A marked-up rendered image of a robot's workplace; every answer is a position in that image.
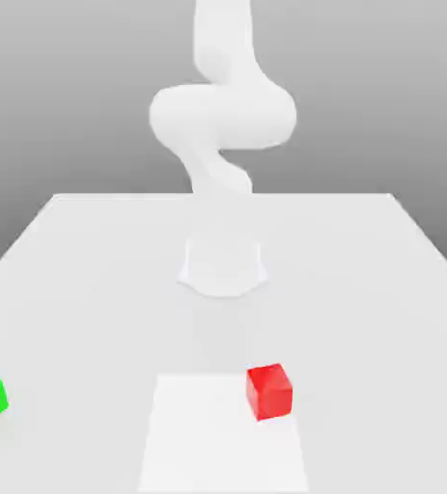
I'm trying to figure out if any small red cube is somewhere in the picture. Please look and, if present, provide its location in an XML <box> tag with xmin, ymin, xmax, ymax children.
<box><xmin>245</xmin><ymin>362</ymin><xmax>294</xmax><ymax>423</ymax></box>

